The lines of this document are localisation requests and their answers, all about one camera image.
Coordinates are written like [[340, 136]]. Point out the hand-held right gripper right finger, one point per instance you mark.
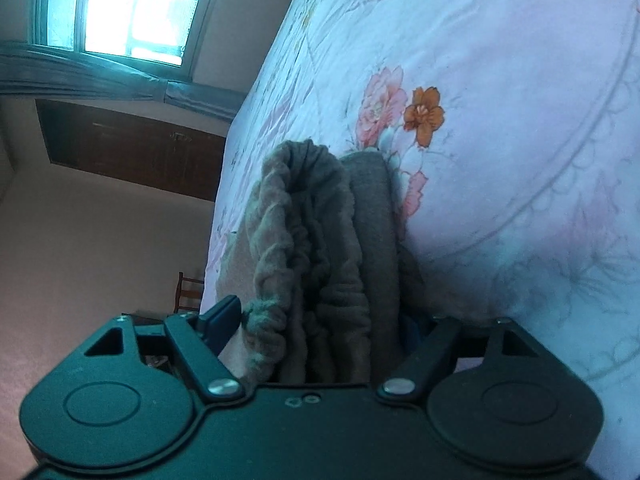
[[431, 352]]

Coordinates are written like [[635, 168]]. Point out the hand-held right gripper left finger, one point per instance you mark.
[[222, 321]]

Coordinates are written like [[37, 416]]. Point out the grey curtain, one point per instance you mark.
[[100, 77]]

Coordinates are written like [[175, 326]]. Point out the window with glass panes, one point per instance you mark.
[[135, 7]]

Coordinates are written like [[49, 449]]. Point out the pink floral bed sheet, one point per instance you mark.
[[500, 135]]

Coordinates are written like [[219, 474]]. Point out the beige fleece pants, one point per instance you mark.
[[320, 260]]

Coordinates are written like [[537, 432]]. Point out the wooden chair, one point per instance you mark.
[[189, 292]]

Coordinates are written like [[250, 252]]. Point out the dark wooden wardrobe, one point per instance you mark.
[[135, 147]]

